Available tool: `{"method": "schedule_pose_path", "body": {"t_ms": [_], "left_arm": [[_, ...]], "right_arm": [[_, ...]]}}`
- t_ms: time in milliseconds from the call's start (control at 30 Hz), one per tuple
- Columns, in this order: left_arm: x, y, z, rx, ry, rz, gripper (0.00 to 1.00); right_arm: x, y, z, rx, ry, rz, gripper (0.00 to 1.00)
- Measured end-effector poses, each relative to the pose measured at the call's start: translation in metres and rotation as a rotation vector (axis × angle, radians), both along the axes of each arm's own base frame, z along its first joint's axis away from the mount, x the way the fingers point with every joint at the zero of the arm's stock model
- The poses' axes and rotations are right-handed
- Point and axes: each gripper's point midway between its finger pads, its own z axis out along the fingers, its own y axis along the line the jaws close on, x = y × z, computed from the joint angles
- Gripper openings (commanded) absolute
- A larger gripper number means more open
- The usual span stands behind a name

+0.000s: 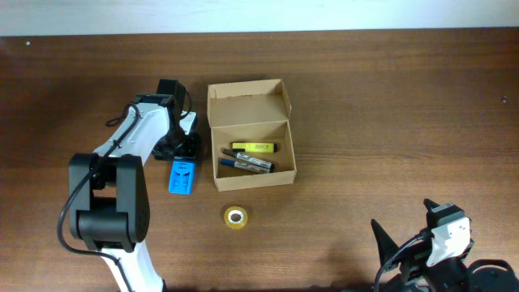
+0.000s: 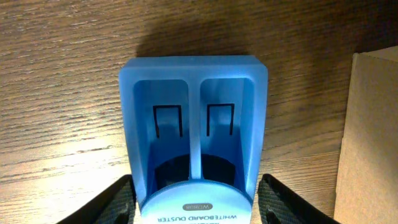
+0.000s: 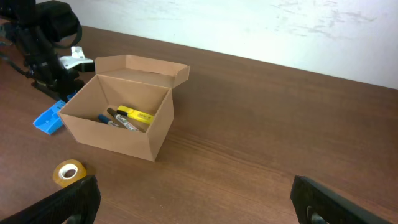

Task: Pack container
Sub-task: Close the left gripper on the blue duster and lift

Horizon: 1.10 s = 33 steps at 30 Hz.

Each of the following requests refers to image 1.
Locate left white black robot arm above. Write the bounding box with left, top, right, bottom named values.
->
left=57, top=79, right=200, bottom=291

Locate black whiteboard marker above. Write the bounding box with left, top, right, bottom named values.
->
left=222, top=149, right=274, bottom=172

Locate yellow highlighter pen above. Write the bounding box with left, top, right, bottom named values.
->
left=231, top=142, right=277, bottom=153

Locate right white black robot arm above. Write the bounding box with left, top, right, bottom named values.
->
left=371, top=199, right=518, bottom=292

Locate yellow adhesive tape roll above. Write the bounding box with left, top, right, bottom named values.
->
left=224, top=206, right=248, bottom=230

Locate blue whiteboard marker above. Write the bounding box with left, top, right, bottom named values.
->
left=220, top=158, right=271, bottom=174

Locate brown cardboard box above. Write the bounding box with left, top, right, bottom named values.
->
left=207, top=79, right=297, bottom=191

